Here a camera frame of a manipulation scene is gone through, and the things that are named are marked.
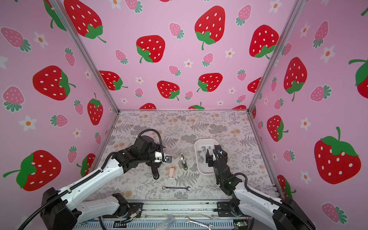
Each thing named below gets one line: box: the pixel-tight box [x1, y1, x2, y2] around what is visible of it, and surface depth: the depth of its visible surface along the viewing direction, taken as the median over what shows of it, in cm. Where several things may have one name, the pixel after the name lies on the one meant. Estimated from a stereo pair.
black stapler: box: [150, 165, 160, 180], surface depth 89 cm
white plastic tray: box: [194, 138, 219, 175], surface depth 97 cm
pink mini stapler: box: [169, 167, 175, 179], surface depth 87 cm
